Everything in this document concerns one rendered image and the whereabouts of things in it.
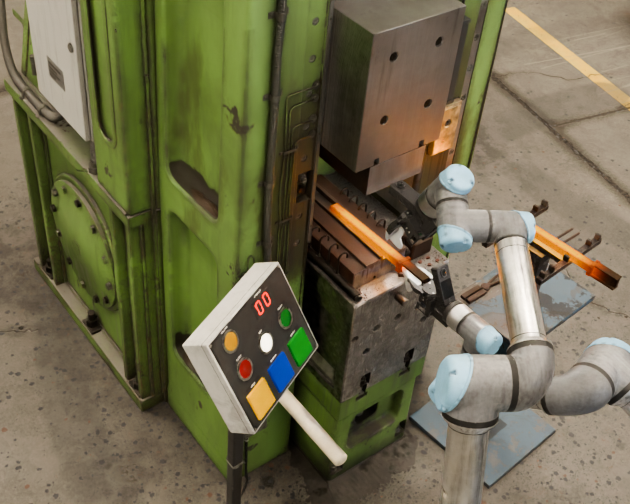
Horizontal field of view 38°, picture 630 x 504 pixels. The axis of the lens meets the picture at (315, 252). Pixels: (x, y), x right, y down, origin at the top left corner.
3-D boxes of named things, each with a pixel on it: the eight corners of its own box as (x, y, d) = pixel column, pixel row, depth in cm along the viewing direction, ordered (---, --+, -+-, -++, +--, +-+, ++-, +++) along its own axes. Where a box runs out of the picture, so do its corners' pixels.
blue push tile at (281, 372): (295, 373, 233) (284, 351, 230) (280, 393, 228) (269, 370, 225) (290, 373, 234) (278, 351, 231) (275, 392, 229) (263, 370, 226)
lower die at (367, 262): (402, 265, 276) (406, 244, 271) (351, 290, 267) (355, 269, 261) (319, 192, 300) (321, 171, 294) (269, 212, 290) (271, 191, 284)
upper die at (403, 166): (420, 172, 253) (426, 144, 246) (365, 196, 243) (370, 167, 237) (328, 101, 276) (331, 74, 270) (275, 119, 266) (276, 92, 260)
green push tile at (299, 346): (313, 348, 240) (302, 326, 237) (300, 367, 235) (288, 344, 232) (308, 348, 241) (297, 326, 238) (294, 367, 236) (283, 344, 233)
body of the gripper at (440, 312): (413, 306, 259) (442, 331, 252) (417, 284, 254) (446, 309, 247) (432, 295, 263) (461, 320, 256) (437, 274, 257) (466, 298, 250)
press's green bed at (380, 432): (405, 437, 341) (425, 355, 310) (327, 485, 323) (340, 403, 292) (317, 345, 372) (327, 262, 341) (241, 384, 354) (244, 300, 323)
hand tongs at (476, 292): (571, 228, 329) (572, 226, 329) (580, 234, 327) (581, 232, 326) (460, 297, 298) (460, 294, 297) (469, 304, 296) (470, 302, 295)
